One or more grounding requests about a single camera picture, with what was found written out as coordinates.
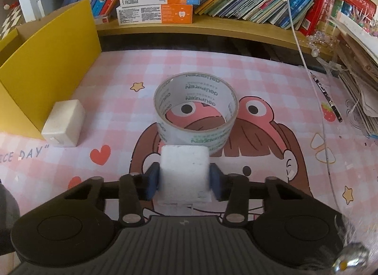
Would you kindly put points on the wooden shelf board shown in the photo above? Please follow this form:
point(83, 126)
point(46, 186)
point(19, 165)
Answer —
point(210, 34)

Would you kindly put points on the yellow cardboard box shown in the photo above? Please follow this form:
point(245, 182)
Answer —
point(43, 62)

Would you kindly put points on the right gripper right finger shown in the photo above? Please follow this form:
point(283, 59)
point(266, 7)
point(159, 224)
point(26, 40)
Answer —
point(237, 190)

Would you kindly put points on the white foam block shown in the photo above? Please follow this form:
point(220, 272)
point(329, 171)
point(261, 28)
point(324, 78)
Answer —
point(64, 123)

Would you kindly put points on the lower orange white toothpaste box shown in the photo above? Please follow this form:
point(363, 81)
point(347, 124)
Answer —
point(155, 14)

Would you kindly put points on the white foam cube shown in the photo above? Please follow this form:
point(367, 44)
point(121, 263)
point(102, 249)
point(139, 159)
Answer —
point(184, 175)

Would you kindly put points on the clear tape roll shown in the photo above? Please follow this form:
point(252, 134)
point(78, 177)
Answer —
point(195, 109)

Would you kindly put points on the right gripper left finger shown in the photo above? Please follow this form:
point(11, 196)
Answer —
point(130, 191)

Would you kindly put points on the stack of papers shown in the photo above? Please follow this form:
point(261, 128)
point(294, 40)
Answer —
point(357, 49)

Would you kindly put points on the pink cartoon desk mat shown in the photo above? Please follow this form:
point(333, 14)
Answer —
point(279, 131)

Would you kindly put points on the black pen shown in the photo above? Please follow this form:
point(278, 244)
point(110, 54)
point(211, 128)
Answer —
point(328, 107)

